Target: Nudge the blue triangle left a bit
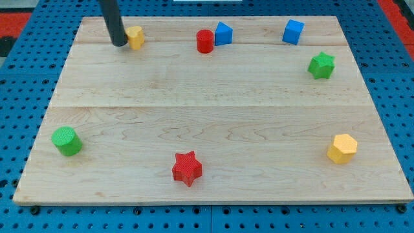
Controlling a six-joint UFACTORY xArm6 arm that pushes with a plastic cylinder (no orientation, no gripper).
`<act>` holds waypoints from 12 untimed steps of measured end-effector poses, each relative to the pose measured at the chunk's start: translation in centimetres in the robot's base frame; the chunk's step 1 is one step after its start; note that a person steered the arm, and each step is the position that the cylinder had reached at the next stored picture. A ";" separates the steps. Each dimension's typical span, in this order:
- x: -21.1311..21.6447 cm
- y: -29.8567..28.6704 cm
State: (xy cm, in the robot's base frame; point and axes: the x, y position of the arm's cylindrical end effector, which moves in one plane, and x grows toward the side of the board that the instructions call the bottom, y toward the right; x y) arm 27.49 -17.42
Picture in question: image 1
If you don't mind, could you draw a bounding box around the blue triangle block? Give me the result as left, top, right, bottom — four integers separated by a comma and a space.
214, 21, 233, 46

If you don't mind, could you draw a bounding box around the light wooden board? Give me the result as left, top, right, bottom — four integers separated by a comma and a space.
13, 16, 413, 206

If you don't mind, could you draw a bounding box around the red star block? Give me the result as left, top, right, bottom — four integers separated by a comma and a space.
171, 151, 202, 187

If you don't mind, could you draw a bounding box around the red cylinder block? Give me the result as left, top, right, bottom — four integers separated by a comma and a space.
196, 29, 214, 54

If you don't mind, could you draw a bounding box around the yellow heart block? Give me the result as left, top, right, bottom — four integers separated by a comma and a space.
125, 26, 145, 50

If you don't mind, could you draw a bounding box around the blue cube block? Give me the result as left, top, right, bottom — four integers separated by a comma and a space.
282, 19, 305, 45

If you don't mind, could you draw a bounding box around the green star block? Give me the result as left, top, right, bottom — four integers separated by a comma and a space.
307, 52, 335, 80

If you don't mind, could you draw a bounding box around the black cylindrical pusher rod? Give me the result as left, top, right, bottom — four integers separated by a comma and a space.
98, 0, 127, 47

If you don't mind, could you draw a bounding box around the green cylinder block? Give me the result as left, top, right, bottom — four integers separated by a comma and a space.
51, 126, 83, 157

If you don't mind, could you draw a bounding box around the yellow hexagon block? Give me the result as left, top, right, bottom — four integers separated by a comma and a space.
327, 134, 358, 164

